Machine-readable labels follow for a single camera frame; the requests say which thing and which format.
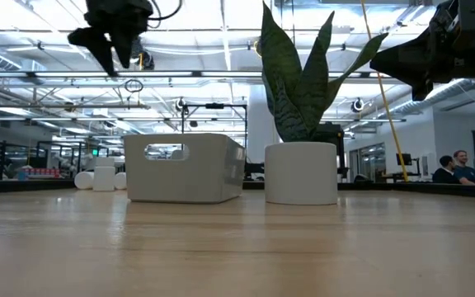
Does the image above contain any black equipment box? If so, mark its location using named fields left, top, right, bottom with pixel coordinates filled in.
left=311, top=122, right=346, bottom=160

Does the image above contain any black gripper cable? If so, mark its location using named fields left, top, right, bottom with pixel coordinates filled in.
left=146, top=0, right=183, bottom=30

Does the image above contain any black background workstation frame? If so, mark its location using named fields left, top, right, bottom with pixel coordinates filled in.
left=181, top=102, right=249, bottom=160

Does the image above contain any white plastic handled basket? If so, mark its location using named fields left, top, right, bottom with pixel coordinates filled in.
left=124, top=132, right=247, bottom=205

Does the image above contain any green snake plant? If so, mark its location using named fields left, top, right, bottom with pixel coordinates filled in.
left=260, top=2, right=389, bottom=144

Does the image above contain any person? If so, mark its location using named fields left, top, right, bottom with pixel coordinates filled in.
left=451, top=149, right=475, bottom=186
left=431, top=154, right=461, bottom=185

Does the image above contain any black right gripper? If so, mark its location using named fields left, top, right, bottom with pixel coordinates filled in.
left=369, top=0, right=475, bottom=102

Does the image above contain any white round plant pot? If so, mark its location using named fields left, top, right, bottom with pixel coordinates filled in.
left=264, top=141, right=339, bottom=206

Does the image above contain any black ceiling mounted camera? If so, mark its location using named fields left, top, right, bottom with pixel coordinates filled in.
left=129, top=35, right=156, bottom=71

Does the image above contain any yellow hanging strap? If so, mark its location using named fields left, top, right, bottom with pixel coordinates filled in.
left=360, top=0, right=408, bottom=182

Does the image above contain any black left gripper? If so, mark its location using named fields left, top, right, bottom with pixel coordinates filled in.
left=67, top=0, right=154, bottom=78

